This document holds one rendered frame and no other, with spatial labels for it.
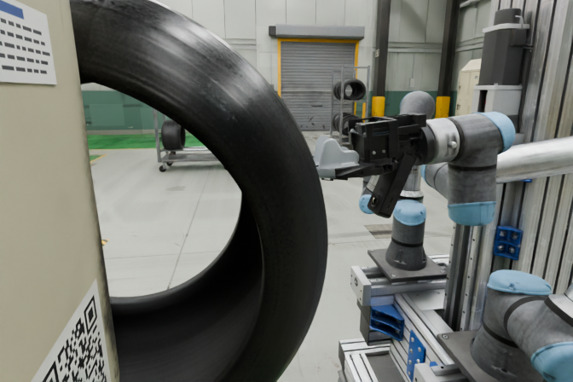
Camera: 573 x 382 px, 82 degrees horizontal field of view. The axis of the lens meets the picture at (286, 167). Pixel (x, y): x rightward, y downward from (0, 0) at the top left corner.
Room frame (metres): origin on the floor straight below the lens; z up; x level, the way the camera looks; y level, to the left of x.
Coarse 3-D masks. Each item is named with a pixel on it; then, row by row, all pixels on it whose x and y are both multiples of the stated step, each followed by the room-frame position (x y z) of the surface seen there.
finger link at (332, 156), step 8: (328, 144) 0.49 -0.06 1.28; (336, 144) 0.49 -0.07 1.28; (328, 152) 0.49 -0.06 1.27; (336, 152) 0.49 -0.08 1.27; (344, 152) 0.49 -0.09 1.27; (352, 152) 0.49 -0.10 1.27; (320, 160) 0.49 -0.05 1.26; (328, 160) 0.49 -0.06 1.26; (336, 160) 0.49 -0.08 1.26; (344, 160) 0.49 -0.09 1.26; (352, 160) 0.49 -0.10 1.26; (320, 168) 0.48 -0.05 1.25; (328, 168) 0.48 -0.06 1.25; (320, 176) 0.48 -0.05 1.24; (328, 176) 0.48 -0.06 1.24
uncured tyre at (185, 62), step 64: (128, 0) 0.31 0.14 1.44; (128, 64) 0.28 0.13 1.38; (192, 64) 0.30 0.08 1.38; (192, 128) 0.29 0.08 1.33; (256, 128) 0.31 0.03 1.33; (256, 192) 0.30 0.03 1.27; (320, 192) 0.35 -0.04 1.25; (256, 256) 0.56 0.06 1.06; (320, 256) 0.34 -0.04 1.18; (128, 320) 0.52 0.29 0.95; (192, 320) 0.53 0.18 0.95; (256, 320) 0.31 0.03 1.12
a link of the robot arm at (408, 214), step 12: (396, 204) 1.18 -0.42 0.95; (408, 204) 1.18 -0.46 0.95; (420, 204) 1.17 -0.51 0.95; (396, 216) 1.15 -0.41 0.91; (408, 216) 1.11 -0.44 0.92; (420, 216) 1.11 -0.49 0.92; (396, 228) 1.14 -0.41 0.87; (408, 228) 1.11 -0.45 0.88; (420, 228) 1.11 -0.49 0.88; (408, 240) 1.11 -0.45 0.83; (420, 240) 1.12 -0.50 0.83
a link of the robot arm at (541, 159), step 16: (528, 144) 0.67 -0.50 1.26; (544, 144) 0.66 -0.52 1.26; (560, 144) 0.65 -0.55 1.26; (512, 160) 0.64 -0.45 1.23; (528, 160) 0.64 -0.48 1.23; (544, 160) 0.64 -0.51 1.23; (560, 160) 0.63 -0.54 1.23; (432, 176) 0.65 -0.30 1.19; (496, 176) 0.64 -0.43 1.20; (512, 176) 0.64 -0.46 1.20; (528, 176) 0.64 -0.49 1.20; (544, 176) 0.65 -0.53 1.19
